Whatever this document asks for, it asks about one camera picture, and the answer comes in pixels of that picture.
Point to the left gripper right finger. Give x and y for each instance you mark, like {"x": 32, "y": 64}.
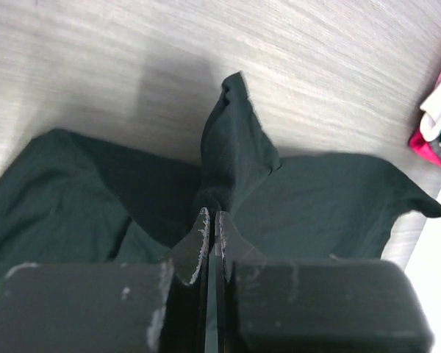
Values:
{"x": 337, "y": 305}

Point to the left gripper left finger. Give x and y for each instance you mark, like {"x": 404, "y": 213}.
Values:
{"x": 108, "y": 307}

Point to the black t shirt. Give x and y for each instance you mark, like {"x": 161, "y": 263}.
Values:
{"x": 69, "y": 198}

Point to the folded pink t shirt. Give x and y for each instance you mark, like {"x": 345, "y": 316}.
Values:
{"x": 430, "y": 151}

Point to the folded white t shirt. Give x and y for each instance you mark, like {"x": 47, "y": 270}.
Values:
{"x": 430, "y": 124}

